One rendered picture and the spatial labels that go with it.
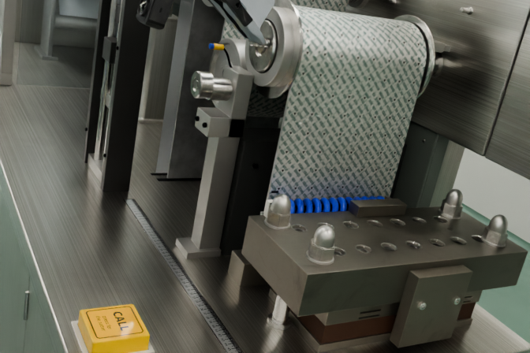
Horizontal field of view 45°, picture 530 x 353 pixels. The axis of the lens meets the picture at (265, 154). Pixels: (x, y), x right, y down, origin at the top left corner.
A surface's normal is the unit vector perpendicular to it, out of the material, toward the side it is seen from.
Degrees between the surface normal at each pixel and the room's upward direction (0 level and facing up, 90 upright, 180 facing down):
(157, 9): 89
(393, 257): 0
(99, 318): 0
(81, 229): 0
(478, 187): 90
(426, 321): 90
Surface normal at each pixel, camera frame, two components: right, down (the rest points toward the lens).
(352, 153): 0.47, 0.37
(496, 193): -0.87, 0.00
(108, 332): 0.18, -0.93
